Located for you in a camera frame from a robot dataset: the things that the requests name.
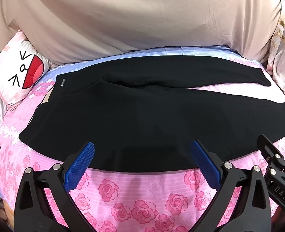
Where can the pink rose bed sheet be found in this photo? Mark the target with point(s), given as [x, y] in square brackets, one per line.
[114, 201]

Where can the beige quilt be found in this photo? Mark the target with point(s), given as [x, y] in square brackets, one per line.
[70, 31]

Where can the black pants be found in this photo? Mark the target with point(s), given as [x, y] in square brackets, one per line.
[142, 113]

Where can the white cartoon face pillow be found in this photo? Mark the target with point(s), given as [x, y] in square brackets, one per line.
[21, 67]

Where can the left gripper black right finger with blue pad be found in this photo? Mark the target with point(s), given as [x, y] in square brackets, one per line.
[241, 202]

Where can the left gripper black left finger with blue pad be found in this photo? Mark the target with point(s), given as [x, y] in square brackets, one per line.
[32, 209]

